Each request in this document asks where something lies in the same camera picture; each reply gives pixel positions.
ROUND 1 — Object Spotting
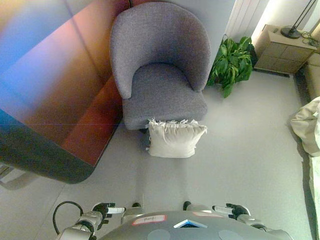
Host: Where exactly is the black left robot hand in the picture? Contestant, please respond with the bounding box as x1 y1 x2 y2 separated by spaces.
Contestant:
91 202 126 225

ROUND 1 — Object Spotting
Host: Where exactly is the silver left robot leg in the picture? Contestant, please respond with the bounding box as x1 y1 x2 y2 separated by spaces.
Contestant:
120 202 146 225

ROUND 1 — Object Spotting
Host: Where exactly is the green leafy potted plant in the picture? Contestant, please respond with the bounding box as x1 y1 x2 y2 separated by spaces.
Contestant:
206 34 256 99

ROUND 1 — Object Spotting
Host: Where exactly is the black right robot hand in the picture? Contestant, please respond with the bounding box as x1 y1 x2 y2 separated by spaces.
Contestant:
212 203 251 221

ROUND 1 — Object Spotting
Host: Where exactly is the silver right robot leg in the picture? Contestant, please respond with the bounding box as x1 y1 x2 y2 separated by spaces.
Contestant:
182 200 214 216

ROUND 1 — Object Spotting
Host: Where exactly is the thick black wrist cable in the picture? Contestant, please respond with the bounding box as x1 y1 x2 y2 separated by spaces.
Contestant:
52 200 85 236

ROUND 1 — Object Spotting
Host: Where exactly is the beige bedside cabinet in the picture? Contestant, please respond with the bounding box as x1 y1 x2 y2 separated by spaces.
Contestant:
253 23 318 74

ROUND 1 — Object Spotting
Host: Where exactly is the silver robot leg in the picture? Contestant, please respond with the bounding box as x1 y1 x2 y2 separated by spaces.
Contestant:
182 200 214 216
120 202 146 225

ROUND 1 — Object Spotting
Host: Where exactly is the crumpled white bedding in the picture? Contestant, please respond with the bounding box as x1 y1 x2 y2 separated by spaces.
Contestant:
290 96 320 158

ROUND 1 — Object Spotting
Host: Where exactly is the grey fabric armchair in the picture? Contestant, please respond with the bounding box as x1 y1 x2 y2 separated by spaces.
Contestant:
109 1 212 131

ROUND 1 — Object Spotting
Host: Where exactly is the white fringed pillow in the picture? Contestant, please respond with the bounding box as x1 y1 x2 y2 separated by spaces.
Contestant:
145 118 208 159

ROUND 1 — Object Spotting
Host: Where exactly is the black floor lamp base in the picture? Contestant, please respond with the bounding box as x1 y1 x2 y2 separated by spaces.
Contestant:
280 0 318 40

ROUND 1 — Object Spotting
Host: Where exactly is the dark reddish wooden table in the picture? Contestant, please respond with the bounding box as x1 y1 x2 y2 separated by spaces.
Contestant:
0 0 131 185

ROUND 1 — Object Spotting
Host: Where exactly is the grey robot torso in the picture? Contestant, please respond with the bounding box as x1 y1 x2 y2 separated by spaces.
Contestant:
98 210 283 240

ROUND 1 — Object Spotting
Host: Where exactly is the tangled thin cable bundle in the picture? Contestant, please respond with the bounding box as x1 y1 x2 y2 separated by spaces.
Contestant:
299 29 319 47

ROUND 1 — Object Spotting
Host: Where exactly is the beige sofa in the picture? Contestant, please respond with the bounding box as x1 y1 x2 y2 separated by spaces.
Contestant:
303 52 320 101

